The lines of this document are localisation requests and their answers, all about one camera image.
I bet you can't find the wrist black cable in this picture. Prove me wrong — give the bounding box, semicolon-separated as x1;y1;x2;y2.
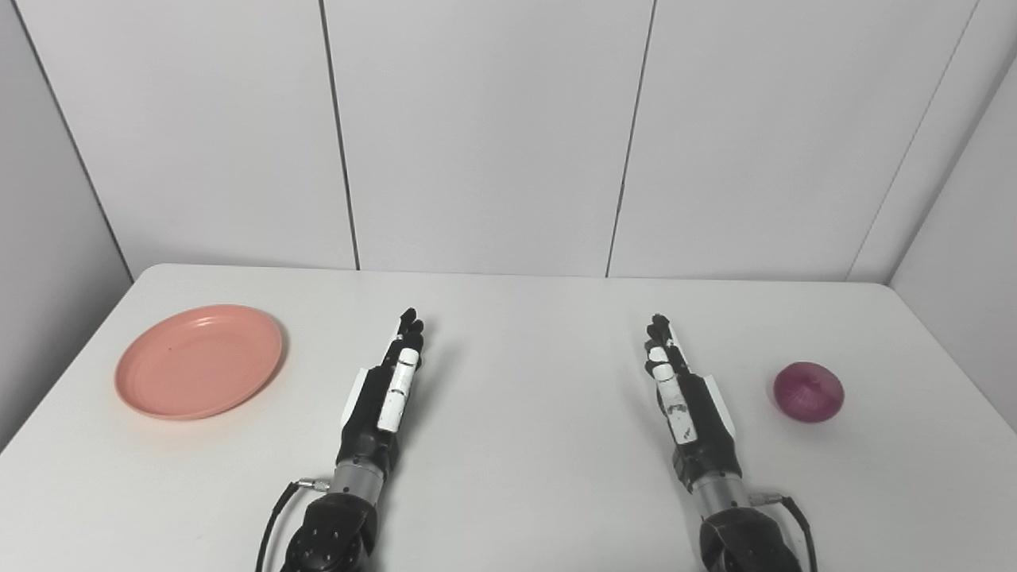
255;477;331;572
749;492;819;572

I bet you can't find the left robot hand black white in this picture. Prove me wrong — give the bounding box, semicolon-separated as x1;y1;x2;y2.
335;307;426;480

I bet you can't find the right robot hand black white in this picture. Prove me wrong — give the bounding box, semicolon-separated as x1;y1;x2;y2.
643;313;744;487

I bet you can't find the purple red onion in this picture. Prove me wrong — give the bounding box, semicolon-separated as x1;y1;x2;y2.
773;361;845;423

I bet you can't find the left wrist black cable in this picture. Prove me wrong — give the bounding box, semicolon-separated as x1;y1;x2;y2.
255;477;331;572

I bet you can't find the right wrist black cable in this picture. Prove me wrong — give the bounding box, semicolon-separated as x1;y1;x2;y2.
749;492;819;572

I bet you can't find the pink round plate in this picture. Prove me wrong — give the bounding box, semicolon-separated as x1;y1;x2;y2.
114;304;284;421

